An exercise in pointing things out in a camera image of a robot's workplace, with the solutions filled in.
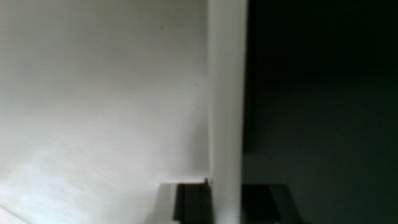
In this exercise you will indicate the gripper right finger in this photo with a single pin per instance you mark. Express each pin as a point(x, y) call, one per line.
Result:
point(268, 205)

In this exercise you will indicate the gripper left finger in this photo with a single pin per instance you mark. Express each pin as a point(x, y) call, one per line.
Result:
point(183, 204)

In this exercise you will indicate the white square table top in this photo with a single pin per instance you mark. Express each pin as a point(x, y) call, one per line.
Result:
point(121, 106)

